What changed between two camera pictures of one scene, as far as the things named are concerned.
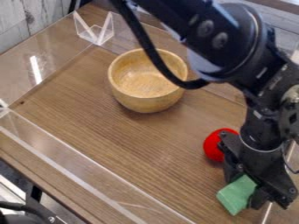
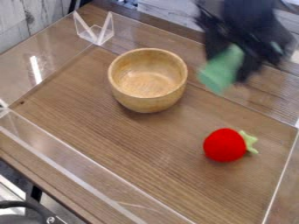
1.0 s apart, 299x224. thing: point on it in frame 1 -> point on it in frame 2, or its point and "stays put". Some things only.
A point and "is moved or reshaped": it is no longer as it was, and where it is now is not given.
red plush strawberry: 212,143 stays put
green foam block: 237,192 is moved or reshaped
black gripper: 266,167 -> 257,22
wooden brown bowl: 140,85 stays put
